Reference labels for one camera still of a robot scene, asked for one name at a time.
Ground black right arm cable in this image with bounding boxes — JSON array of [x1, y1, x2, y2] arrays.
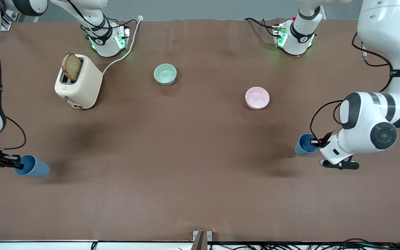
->
[[4, 116, 27, 150]]

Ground pink bowl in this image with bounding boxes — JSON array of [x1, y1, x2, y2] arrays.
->
[[245, 86, 270, 110]]

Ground brown bread slice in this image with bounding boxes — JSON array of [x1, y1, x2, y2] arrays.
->
[[61, 52, 82, 82]]

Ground black base cable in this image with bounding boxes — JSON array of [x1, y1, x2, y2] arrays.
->
[[66, 0, 138, 39], [244, 17, 277, 37]]

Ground blue plastic cup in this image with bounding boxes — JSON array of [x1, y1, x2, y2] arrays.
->
[[294, 133, 320, 156], [15, 154, 50, 177]]

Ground mint green bowl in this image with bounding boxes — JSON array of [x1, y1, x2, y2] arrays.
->
[[153, 63, 177, 86]]

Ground grey metal bracket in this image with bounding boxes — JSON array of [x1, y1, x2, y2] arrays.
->
[[193, 231, 213, 250]]

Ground brown table mat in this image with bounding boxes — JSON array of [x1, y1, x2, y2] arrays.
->
[[0, 19, 400, 242]]

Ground aluminium frame profile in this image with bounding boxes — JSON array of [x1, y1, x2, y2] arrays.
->
[[0, 10, 19, 32]]

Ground white toaster power cable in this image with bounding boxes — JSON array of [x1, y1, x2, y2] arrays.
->
[[102, 15, 143, 75]]

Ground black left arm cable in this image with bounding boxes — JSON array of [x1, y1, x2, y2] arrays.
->
[[310, 31, 395, 141]]

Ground cream white toaster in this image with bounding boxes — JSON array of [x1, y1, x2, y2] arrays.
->
[[55, 54, 103, 110]]

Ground black right base cable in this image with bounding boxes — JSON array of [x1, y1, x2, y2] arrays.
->
[[66, 0, 138, 39]]

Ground black left base cable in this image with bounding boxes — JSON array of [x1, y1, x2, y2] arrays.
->
[[244, 17, 277, 37]]

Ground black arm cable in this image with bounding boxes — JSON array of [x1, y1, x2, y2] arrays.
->
[[310, 31, 395, 141], [4, 116, 27, 150]]

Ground black cable bundle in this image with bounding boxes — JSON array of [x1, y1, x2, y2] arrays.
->
[[209, 238, 400, 250]]

